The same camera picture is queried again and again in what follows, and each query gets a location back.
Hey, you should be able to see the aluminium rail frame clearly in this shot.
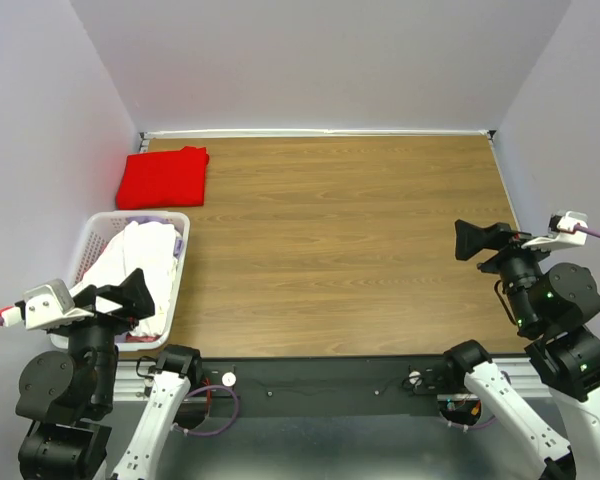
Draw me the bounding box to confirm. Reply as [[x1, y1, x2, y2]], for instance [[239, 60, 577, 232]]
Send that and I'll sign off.
[[113, 361, 155, 402]]

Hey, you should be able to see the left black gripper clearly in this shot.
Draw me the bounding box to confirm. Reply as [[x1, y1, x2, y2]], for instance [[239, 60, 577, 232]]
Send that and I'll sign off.
[[59, 264, 155, 409]]

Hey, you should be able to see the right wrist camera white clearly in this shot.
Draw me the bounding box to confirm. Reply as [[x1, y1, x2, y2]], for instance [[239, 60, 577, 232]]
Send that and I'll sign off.
[[522, 211, 588, 252]]

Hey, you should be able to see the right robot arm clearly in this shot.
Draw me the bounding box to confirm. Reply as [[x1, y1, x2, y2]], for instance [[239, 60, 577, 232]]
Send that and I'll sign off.
[[439, 211, 600, 479]]

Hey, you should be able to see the folded red t-shirt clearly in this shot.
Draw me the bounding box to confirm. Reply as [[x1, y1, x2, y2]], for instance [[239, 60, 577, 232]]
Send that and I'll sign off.
[[115, 146, 210, 210]]

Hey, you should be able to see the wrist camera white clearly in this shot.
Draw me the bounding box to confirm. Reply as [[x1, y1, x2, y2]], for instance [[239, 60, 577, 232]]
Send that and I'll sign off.
[[522, 211, 588, 252], [0, 279, 94, 330]]

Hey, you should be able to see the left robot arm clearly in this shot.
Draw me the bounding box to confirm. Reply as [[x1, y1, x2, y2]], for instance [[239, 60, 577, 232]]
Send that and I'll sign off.
[[15, 268, 203, 479]]

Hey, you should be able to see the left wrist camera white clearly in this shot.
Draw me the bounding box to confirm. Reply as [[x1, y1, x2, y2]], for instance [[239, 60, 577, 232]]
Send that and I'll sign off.
[[0, 279, 94, 330]]

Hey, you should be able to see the white plastic laundry basket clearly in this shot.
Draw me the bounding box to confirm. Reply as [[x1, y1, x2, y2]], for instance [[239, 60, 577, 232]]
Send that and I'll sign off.
[[69, 210, 190, 352]]

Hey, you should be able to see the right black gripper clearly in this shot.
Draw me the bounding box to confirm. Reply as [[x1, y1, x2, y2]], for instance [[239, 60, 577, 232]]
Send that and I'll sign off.
[[454, 215, 564, 330]]

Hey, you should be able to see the lavender t-shirt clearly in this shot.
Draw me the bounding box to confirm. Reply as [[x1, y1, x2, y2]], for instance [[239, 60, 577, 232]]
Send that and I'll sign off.
[[127, 215, 184, 259]]

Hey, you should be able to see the white t-shirt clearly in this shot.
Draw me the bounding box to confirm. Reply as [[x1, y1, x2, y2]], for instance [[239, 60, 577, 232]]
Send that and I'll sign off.
[[77, 220, 183, 341]]

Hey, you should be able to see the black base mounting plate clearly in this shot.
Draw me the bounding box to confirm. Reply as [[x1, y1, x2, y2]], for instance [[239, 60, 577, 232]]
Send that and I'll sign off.
[[144, 356, 501, 420]]

